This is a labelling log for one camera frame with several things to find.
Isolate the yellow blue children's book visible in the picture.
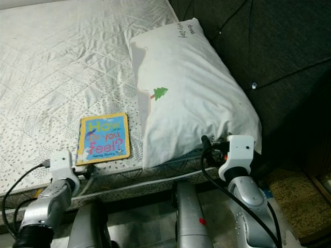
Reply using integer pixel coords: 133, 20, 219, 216
76, 112, 131, 166

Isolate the white pillow with green tree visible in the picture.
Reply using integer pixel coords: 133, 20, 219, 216
129, 18, 263, 168

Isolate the grey left robot leg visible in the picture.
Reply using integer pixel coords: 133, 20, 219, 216
67, 199, 114, 248

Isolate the dark tufted headboard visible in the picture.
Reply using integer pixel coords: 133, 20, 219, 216
168, 0, 331, 176

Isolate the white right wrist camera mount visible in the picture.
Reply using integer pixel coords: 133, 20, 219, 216
219, 134, 255, 179

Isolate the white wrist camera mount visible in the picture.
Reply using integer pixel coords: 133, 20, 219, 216
49, 151, 74, 180
219, 134, 255, 179

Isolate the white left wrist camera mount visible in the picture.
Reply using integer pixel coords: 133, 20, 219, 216
49, 151, 74, 180

